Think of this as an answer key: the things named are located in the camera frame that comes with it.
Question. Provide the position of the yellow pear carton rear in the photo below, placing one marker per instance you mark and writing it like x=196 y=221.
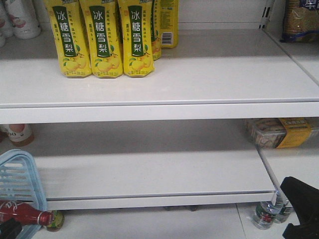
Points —
x=169 y=12
x=155 y=30

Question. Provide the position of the white peach drink bottle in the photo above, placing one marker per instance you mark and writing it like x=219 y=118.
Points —
x=23 y=18

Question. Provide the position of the green lidded jar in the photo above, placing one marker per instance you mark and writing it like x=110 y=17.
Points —
x=57 y=222

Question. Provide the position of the white store shelf unit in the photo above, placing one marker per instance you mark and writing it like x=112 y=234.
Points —
x=167 y=156

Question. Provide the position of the clear cookie tray yellow band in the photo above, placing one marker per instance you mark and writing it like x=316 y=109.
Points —
x=281 y=132

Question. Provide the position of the orange C100 juice bottle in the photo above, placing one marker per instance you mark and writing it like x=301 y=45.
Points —
x=20 y=134

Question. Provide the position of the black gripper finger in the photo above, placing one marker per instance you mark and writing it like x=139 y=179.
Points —
x=10 y=229
x=305 y=201

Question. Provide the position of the red aluminium coke bottle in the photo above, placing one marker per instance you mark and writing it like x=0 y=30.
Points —
x=24 y=213

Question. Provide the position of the clear water bottle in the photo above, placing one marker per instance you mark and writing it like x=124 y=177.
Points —
x=284 y=213
x=265 y=214

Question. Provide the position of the yellow pear drink carton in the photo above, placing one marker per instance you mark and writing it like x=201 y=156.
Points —
x=137 y=46
x=102 y=26
x=70 y=37

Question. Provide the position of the brown grain snack bag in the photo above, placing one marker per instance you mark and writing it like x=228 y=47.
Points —
x=301 y=21

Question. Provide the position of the light blue plastic basket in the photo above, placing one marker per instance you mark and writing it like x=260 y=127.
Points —
x=20 y=181

